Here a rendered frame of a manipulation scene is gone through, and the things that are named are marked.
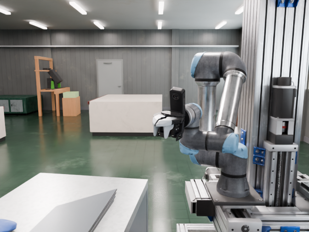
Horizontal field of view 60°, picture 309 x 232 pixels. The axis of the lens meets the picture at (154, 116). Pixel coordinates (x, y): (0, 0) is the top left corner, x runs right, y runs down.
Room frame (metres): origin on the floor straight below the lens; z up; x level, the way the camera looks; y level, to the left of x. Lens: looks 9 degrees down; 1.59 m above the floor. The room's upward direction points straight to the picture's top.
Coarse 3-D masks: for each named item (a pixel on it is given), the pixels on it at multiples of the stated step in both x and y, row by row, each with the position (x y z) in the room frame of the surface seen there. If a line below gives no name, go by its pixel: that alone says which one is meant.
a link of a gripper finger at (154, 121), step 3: (153, 117) 0.79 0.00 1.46; (156, 117) 0.78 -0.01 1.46; (159, 117) 0.78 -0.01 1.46; (162, 117) 0.80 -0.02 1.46; (153, 120) 0.76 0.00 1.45; (156, 120) 0.75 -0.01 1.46; (153, 123) 0.74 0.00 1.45; (153, 126) 0.78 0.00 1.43; (156, 129) 0.79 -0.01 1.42; (156, 132) 0.80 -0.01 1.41
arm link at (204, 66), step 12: (192, 60) 1.24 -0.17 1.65; (204, 60) 1.21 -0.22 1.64; (216, 60) 1.19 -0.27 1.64; (192, 72) 1.24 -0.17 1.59; (204, 72) 1.21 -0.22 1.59; (216, 72) 1.19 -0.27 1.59; (204, 84) 1.22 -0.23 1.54; (216, 84) 1.23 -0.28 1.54; (204, 96) 1.22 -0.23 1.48; (204, 108) 1.22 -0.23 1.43; (204, 120) 1.22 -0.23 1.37; (192, 156) 1.23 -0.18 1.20; (204, 156) 1.20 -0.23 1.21
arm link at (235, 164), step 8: (240, 144) 1.21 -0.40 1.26; (216, 152) 1.19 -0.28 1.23; (240, 152) 1.14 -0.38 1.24; (216, 160) 1.18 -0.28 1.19; (224, 160) 1.16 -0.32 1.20; (232, 160) 1.15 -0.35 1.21; (240, 160) 1.14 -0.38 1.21; (224, 168) 1.17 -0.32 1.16; (232, 168) 1.15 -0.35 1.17; (240, 168) 1.14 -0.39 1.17
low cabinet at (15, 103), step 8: (0, 96) 10.69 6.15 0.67; (8, 96) 10.69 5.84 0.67; (16, 96) 10.69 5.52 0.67; (24, 96) 10.69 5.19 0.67; (32, 96) 10.69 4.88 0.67; (0, 104) 10.02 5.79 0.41; (8, 104) 10.01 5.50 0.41; (16, 104) 10.01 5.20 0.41; (24, 104) 10.02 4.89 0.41; (32, 104) 10.53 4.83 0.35; (8, 112) 10.02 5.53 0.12; (16, 112) 10.02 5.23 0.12; (24, 112) 10.02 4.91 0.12; (32, 112) 10.55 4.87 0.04
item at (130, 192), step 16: (48, 176) 1.35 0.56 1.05; (64, 176) 1.35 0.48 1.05; (80, 176) 1.35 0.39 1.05; (96, 176) 1.35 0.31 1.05; (16, 192) 1.15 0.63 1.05; (32, 192) 1.15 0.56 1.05; (48, 192) 1.15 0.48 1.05; (64, 192) 1.15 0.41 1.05; (80, 192) 1.15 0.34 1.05; (96, 192) 1.15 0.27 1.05; (128, 192) 1.15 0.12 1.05; (144, 192) 1.22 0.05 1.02; (0, 208) 1.01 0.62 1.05; (16, 208) 1.01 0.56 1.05; (32, 208) 1.01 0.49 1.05; (48, 208) 1.01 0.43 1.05; (112, 208) 1.01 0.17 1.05; (128, 208) 1.01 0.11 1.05; (32, 224) 0.89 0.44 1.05; (112, 224) 0.89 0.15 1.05; (128, 224) 0.91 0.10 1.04
